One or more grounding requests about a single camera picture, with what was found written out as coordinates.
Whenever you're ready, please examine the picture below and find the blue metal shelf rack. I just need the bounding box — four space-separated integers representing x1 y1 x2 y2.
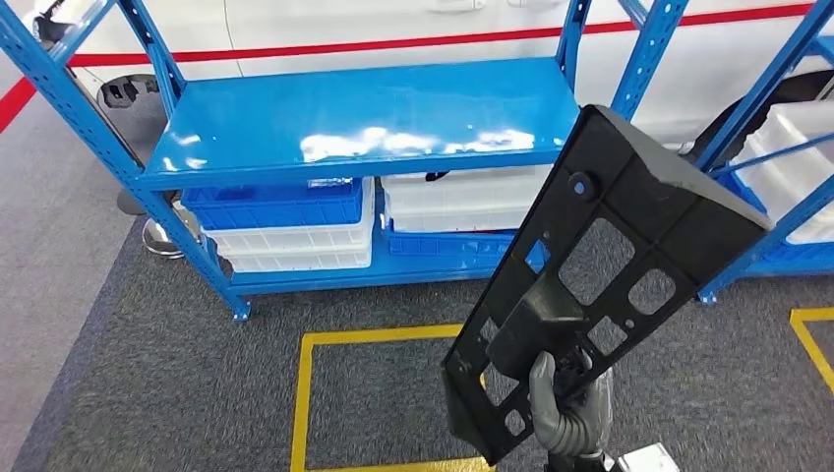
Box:
0 0 692 322

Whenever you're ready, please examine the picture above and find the blue plastic bin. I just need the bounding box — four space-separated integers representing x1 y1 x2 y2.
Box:
384 221 549 271
181 179 365 231

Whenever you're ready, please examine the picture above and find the yellow floor tape square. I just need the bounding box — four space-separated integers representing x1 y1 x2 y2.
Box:
289 324 497 472

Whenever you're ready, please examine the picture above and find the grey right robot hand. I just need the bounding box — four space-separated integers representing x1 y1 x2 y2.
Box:
528 351 614 460

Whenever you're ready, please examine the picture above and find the red barrier belt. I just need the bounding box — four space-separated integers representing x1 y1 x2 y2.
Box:
0 1 815 135

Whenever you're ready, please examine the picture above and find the blue metal rack on casters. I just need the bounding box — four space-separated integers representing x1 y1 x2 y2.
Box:
693 0 834 306

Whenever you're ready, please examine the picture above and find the black barrier stanchion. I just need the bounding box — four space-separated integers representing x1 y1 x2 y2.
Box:
65 61 204 261

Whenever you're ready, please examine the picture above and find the white car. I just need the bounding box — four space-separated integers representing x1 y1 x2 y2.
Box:
32 0 834 151

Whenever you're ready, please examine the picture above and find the black plastic plate frame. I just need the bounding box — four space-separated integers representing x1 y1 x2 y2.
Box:
441 103 775 467

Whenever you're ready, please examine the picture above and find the large white plastic bin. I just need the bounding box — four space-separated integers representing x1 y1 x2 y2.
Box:
733 100 834 246

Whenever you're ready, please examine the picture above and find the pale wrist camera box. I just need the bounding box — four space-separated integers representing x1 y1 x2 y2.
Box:
615 443 681 472

